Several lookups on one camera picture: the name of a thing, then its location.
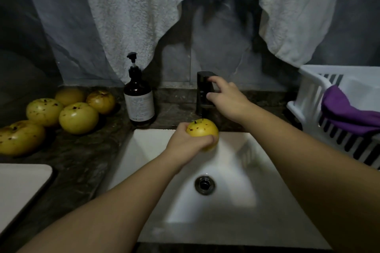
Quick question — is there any person's left hand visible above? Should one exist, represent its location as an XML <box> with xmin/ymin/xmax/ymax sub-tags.
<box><xmin>161</xmin><ymin>122</ymin><xmax>216</xmax><ymax>171</ymax></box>

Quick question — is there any person's left forearm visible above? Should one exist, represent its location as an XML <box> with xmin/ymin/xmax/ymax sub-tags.
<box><xmin>18</xmin><ymin>152</ymin><xmax>182</xmax><ymax>253</ymax></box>

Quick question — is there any metal sink drain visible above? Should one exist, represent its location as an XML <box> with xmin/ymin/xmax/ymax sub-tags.
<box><xmin>195</xmin><ymin>174</ymin><xmax>216</xmax><ymax>196</ymax></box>

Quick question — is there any spotted yellow apple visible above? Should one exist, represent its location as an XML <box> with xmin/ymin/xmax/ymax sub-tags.
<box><xmin>186</xmin><ymin>118</ymin><xmax>220</xmax><ymax>151</ymax></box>

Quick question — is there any person's right forearm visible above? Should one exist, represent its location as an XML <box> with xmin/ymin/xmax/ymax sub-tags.
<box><xmin>240</xmin><ymin>104</ymin><xmax>380</xmax><ymax>253</ymax></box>

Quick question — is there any beige plastic tray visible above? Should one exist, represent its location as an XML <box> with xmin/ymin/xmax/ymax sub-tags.
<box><xmin>0</xmin><ymin>163</ymin><xmax>53</xmax><ymax>236</ymax></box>

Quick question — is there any person's right hand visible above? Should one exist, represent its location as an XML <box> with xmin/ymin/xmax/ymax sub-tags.
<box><xmin>206</xmin><ymin>76</ymin><xmax>257</xmax><ymax>125</ymax></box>

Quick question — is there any white plastic basket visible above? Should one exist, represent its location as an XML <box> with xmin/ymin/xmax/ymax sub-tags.
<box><xmin>287</xmin><ymin>65</ymin><xmax>380</xmax><ymax>169</ymax></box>

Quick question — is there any black faucet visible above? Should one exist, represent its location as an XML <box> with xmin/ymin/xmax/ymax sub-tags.
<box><xmin>196</xmin><ymin>71</ymin><xmax>222</xmax><ymax>118</ymax></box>

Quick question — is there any dark soap pump bottle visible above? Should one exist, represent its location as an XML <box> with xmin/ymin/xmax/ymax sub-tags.
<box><xmin>123</xmin><ymin>52</ymin><xmax>156</xmax><ymax>125</ymax></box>

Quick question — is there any white hanging towel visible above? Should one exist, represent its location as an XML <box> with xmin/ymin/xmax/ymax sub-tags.
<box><xmin>71</xmin><ymin>0</ymin><xmax>347</xmax><ymax>83</ymax></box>

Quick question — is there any group of yellow apples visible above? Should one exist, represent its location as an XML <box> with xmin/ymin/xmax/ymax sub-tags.
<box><xmin>0</xmin><ymin>87</ymin><xmax>117</xmax><ymax>157</ymax></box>

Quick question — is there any white sink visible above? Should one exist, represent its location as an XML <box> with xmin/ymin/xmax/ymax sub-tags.
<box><xmin>98</xmin><ymin>128</ymin><xmax>333</xmax><ymax>249</ymax></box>

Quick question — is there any purple cloth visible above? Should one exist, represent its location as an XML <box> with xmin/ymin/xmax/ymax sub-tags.
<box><xmin>321</xmin><ymin>84</ymin><xmax>380</xmax><ymax>137</ymax></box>

